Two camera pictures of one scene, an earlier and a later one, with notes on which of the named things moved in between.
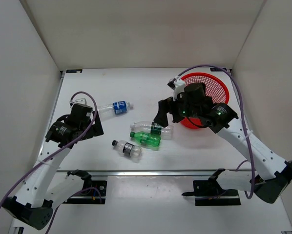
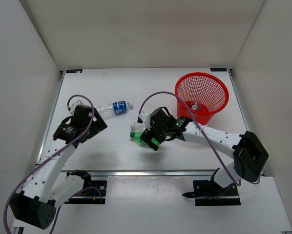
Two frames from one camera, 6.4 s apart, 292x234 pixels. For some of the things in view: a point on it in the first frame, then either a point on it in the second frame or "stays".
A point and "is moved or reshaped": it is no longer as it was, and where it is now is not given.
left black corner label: (73, 70) stays
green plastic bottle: (147, 139) stays
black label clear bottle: (134, 150) is moved or reshaped
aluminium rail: (227, 173) stays
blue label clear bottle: (116, 107) stays
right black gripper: (166, 106) → (148, 134)
